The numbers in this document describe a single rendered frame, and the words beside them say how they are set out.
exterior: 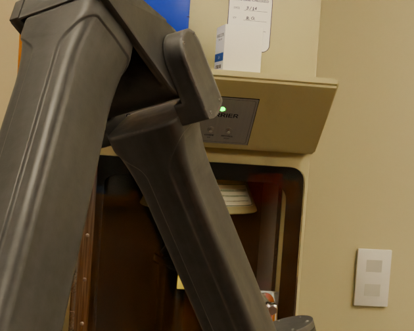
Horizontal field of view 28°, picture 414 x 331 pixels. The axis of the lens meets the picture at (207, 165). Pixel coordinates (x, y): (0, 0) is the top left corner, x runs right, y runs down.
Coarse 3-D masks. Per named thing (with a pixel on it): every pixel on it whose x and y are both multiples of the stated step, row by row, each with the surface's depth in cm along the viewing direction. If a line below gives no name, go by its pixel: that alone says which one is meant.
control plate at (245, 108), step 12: (144, 108) 105; (228, 108) 106; (240, 108) 106; (252, 108) 106; (204, 120) 107; (216, 120) 107; (228, 120) 107; (240, 120) 108; (252, 120) 108; (204, 132) 109; (216, 132) 109; (240, 132) 109
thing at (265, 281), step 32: (96, 192) 111; (128, 192) 112; (224, 192) 113; (256, 192) 114; (288, 192) 114; (96, 224) 111; (128, 224) 112; (256, 224) 114; (288, 224) 115; (96, 256) 112; (128, 256) 112; (160, 256) 113; (256, 256) 114; (288, 256) 115; (96, 288) 112; (128, 288) 112; (160, 288) 113; (288, 288) 115; (96, 320) 112; (128, 320) 113; (160, 320) 113; (192, 320) 114
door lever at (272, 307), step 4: (264, 296) 115; (268, 296) 115; (264, 300) 113; (268, 300) 113; (272, 300) 115; (268, 304) 110; (272, 304) 110; (268, 308) 110; (272, 308) 110; (276, 308) 110; (272, 312) 110; (276, 312) 110; (272, 316) 110; (276, 316) 110
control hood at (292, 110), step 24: (216, 72) 102; (240, 72) 102; (240, 96) 104; (264, 96) 105; (288, 96) 105; (312, 96) 105; (264, 120) 108; (288, 120) 108; (312, 120) 108; (216, 144) 111; (240, 144) 111; (264, 144) 111; (288, 144) 112; (312, 144) 112
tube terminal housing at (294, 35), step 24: (192, 0) 112; (216, 0) 113; (288, 0) 114; (312, 0) 114; (192, 24) 112; (216, 24) 113; (288, 24) 114; (312, 24) 115; (288, 48) 114; (312, 48) 115; (264, 72) 114; (288, 72) 115; (312, 72) 115
